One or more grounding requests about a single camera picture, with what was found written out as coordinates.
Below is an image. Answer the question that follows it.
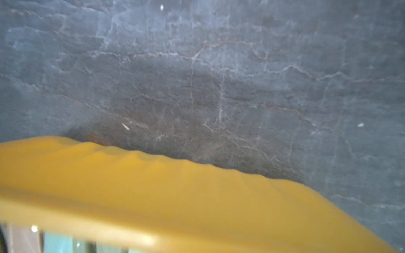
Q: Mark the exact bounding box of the yellow storage box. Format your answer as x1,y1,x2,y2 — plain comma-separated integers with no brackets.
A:
1,137,395,253

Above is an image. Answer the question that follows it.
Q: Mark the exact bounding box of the pink fruit knife in box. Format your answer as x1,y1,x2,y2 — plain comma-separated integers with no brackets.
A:
5,225,43,253

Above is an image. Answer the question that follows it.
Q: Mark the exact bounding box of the light green fruit knife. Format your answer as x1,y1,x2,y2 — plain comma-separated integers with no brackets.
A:
43,232,76,253

